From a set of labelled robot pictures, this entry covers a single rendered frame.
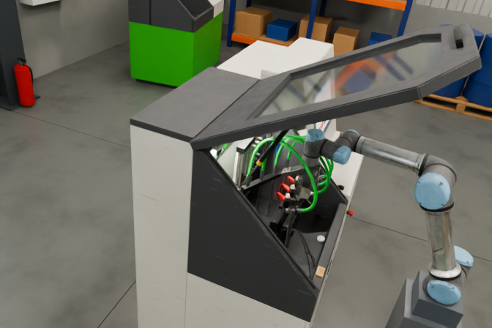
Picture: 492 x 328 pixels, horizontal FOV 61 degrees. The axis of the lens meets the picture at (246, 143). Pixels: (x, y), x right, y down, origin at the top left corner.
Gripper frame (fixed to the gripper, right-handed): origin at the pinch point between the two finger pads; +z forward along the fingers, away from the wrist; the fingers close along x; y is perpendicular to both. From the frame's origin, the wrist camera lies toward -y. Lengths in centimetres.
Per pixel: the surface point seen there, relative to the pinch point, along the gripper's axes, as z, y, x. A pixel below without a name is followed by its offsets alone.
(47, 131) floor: 112, -285, 125
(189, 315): 62, -34, -35
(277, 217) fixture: 14.4, -7.3, -0.9
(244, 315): 46, -7, -35
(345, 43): 71, -60, 526
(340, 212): 17.5, 19.7, 22.7
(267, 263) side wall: 9.5, -0.6, -35.0
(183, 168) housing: -22, -40, -35
